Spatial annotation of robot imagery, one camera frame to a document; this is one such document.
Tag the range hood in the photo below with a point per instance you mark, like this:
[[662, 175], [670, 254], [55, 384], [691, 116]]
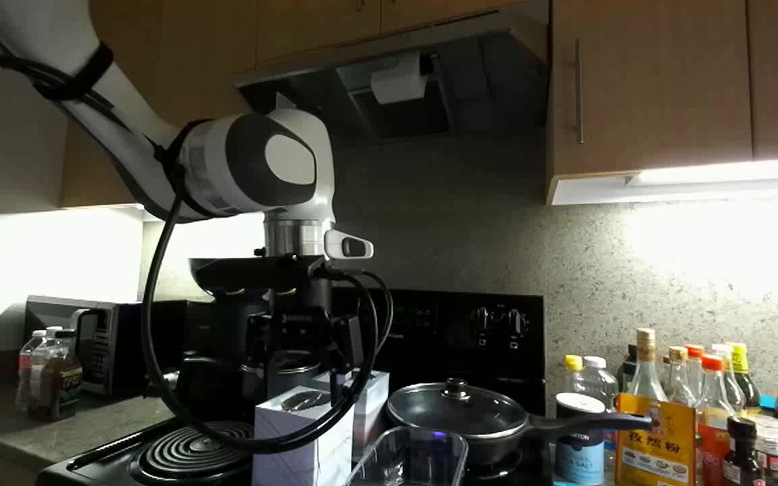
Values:
[[389, 98]]

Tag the black pan with glass lid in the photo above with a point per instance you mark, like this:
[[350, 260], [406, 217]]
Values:
[[458, 413]]

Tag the black-capped bottle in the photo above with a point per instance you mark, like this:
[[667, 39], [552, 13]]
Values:
[[740, 449]]

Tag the black coil burner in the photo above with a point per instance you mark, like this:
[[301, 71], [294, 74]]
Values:
[[194, 453]]

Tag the dark brown bottle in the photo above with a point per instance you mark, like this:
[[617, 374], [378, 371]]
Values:
[[626, 366]]

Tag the clear bottle with white cap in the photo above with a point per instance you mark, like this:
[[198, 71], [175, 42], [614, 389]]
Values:
[[597, 378]]

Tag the under-cabinet light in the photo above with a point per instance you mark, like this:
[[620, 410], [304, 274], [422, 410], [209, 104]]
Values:
[[722, 178]]

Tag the bottle with dark label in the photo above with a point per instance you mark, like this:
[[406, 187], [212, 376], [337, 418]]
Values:
[[65, 378]]

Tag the green-capped dark bottle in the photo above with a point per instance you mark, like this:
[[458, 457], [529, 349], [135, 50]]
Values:
[[743, 374]]

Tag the tall bottle with yellow label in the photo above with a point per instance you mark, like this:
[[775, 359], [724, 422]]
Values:
[[660, 440]]

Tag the blue can with white lid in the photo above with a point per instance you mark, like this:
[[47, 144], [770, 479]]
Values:
[[578, 453]]

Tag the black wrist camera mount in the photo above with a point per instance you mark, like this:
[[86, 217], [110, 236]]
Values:
[[289, 274]]

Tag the white tissue box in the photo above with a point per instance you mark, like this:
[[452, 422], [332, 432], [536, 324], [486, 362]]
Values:
[[372, 395], [298, 449]]

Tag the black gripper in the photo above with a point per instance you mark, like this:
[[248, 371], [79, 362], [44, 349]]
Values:
[[310, 328]]

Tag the clear plastic water bottle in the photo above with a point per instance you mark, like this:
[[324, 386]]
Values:
[[33, 368]]

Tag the orange-capped bottle with red label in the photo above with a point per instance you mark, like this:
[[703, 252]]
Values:
[[713, 386]]

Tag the clear plastic bowl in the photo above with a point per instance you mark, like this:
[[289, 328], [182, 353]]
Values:
[[406, 460]]

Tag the black electric stove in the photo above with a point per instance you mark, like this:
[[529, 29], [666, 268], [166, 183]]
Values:
[[459, 333]]

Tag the teal bowl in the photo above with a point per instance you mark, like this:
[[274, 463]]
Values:
[[213, 274]]

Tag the toaster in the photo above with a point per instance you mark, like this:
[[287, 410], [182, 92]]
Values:
[[127, 345]]

